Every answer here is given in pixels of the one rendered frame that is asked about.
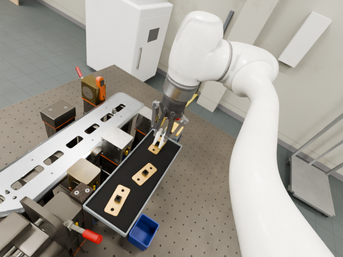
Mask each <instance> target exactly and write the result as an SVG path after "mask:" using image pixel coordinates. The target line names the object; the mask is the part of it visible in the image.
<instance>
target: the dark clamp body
mask: <svg viewBox="0 0 343 257"><path fill-rule="evenodd" d="M43 208H45V209H46V210H47V211H49V212H50V213H52V214H53V215H54V216H55V217H56V218H58V219H59V220H60V221H61V222H62V223H64V222H65V221H66V220H67V219H69V220H71V221H73V222H74V223H75V225H76V226H78V227H81V228H82V222H83V221H84V219H83V211H82V206H81V205H80V204H79V203H77V202H76V201H75V200H73V199H72V198H70V197H69V196H67V195H66V194H64V193H63V192H59V193H57V194H56V195H55V196H54V197H53V198H52V199H51V200H50V201H49V202H48V203H47V204H46V205H45V206H43ZM67 232H68V235H69V239H70V242H71V245H72V247H71V248H70V250H69V251H68V252H69V253H70V254H71V255H73V256H75V255H76V253H77V252H78V251H79V250H80V249H81V250H82V251H83V253H86V250H83V249H82V246H83V244H84V243H85V242H86V239H85V238H84V237H83V236H82V234H80V233H78V232H76V231H74V230H71V231H68V230H67Z"/></svg>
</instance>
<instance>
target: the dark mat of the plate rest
mask: <svg viewBox="0 0 343 257"><path fill-rule="evenodd" d="M154 132H155V131H152V132H151V133H150V134H149V135H148V136H147V137H146V138H145V140H144V141H143V142H142V143H141V144H140V145H139V146H138V147H137V148H136V150H135V151H134V152H133V153H132V154H131V155H130V156H129V157H128V158H127V160H126V161H125V162H124V163H123V164H122V165H121V166H120V167H119V169H118V170H117V171H116V172H115V173H114V174H113V175H112V176H111V177H110V178H109V180H108V181H107V182H106V183H105V184H104V185H103V186H102V187H101V189H100V190H99V191H98V192H97V193H96V194H95V195H94V196H93V198H92V199H91V200H90V201H89V202H88V204H87V205H85V206H87V207H88V208H89V209H91V210H92V211H94V212H95V213H97V214H98V215H100V216H101V217H103V218H104V219H105V220H107V221H108V222H110V223H111V224H113V225H114V226H116V227H117V228H119V229H120V230H121V231H123V232H124V233H126V232H127V231H128V229H129V227H130V226H131V224H132V223H133V221H134V220H135V218H136V216H137V215H138V213H139V212H140V210H141V209H142V207H143V205H144V204H145V202H146V201H147V199H148V198H149V196H150V194H151V193H152V191H153V190H154V188H155V187H156V185H157V184H158V182H159V181H160V179H161V177H162V176H163V174H164V172H165V171H166V169H167V168H168V166H169V165H170V163H171V161H172V160H173V158H174V157H175V155H176V154H177V152H178V150H179V149H180V146H178V145H177V144H175V143H173V142H172V141H170V140H167V142H166V143H165V144H164V146H163V147H162V148H161V149H160V151H159V152H158V153H157V154H154V153H152V152H151V151H149V150H148V148H149V147H150V146H151V145H152V144H153V142H154V140H155V136H154ZM148 163H151V164H152V165H153V166H154V167H155V168H156V169H157V171H156V172H155V173H154V174H153V175H152V176H151V177H149V178H148V179H147V180H146V181H145V182H144V183H143V184H142V185H141V186H139V185H138V184H137V183H136V182H135V181H134V180H133V179H132V177H133V176H134V175H135V174H136V173H137V172H139V171H140V170H141V169H142V168H143V167H144V166H146V165H147V164H148ZM118 185H122V186H124V187H126V188H128V189H130V192H129V194H128V196H127V198H126V200H125V202H124V204H123V205H122V207H121V209H120V211H119V213H118V215H117V216H113V215H111V214H109V213H106V212H105V207H106V206H107V204H108V202H109V201H110V199H111V197H112V195H113V194H114V192H115V190H116V188H117V187H118Z"/></svg>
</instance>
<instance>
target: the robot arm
mask: <svg viewBox="0 0 343 257"><path fill-rule="evenodd" d="M168 63H169V67H168V72H167V74H166V79H165V82H164V86H163V91H164V94H163V97H162V100H161V101H157V100H155V101H154V102H153V103H151V106H152V121H151V127H152V128H154V129H155V132H154V136H155V140H154V142H153V145H155V143H156V142H157V141H158V140H159V137H160V135H161V132H162V130H163V129H162V128H161V127H162V125H163V123H164V121H165V119H166V117H167V118H168V119H169V120H168V126H167V129H166V132H165V133H164V134H163V136H162V138H161V141H160V144H159V147H158V148H159V149H160V148H161V146H162V145H163V144H164V142H165V143H166V142H167V140H168V139H169V137H170V138H171V139H173V137H174V136H175V135H176V134H177V132H178V131H179V130H180V129H181V127H183V126H185V125H186V124H187V123H188V121H189V118H186V117H185V116H184V110H185V107H186V105H187V103H188V101H190V100H191V99H192V97H193V95H194V93H195V91H196V89H197V87H198V85H199V82H204V81H216V82H220V83H222V84H223V86H225V87H226V88H228V89H229V90H231V91H232V92H233V93H234V94H235V95H237V96H239V97H247V98H248V99H249V100H250V103H251V105H250V108H249V111H248V113H247V115H246V118H245V120H244V123H243V125H242V127H241V130H240V132H239V135H238V137H237V140H236V142H235V145H234V148H233V151H232V155H231V160H230V167H229V188H230V197H231V204H232V210H233V216H234V221H235V225H236V230H237V235H238V240H239V246H240V251H241V256H242V257H335V256H334V255H333V254H332V253H331V251H330V250H329V249H328V247H327V246H326V245H325V244H324V242H323V241H322V240H321V239H320V237H319V236H318V235H317V233H316V232H315V231H314V230H313V228H312V227H311V226H310V225H309V223H308V222H307V221H306V219H305V218H304V217H303V215H302V214H301V213H300V211H299V210H298V208H297V207H296V206H295V204H294V203H293V201H292V200H291V198H290V197H289V195H288V193H287V192H286V190H285V188H284V186H283V183H282V181H281V178H280V175H279V171H278V166H277V138H278V122H279V100H278V96H277V93H276V91H275V88H274V86H273V85H272V82H273V81H274V80H275V78H276V77H277V75H278V71H279V65H278V62H277V60H276V58H275V57H274V56H273V55H272V54H271V53H269V52H268V51H266V50H264V49H262V48H259V47H256V46H253V45H250V44H246V43H241V42H232V41H227V40H224V39H223V23H222V20H221V19H220V18H219V17H217V16H216V15H214V14H211V13H208V12H204V11H193V12H190V13H189V14H188V15H187V16H186V17H185V19H184V20H183V22H182V24H181V26H180V28H179V30H178V32H177V35H176V37H175V40H174V43H173V45H172V48H171V52H170V55H169V61H168ZM159 107H160V109H161V112H162V114H161V116H160V119H159V121H158V114H159ZM179 118H181V120H180V124H179V125H178V126H177V128H176V129H175V130H174V132H173V133H172V129H173V125H174V122H175V120H176V119H179Z"/></svg>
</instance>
